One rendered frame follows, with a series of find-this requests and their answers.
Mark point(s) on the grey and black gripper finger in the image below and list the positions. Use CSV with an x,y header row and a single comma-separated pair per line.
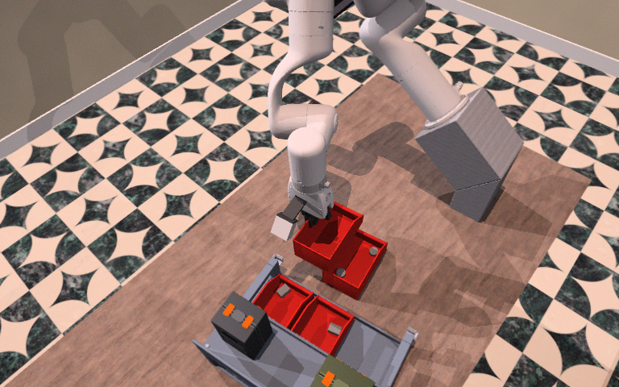
x,y
314,220
306,215

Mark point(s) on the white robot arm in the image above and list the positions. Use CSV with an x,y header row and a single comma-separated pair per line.
x,y
309,128

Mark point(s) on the red bin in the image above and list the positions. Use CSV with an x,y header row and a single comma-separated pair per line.
x,y
315,319
357,263
288,309
324,243

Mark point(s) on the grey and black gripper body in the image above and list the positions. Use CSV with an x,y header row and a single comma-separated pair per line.
x,y
317,203

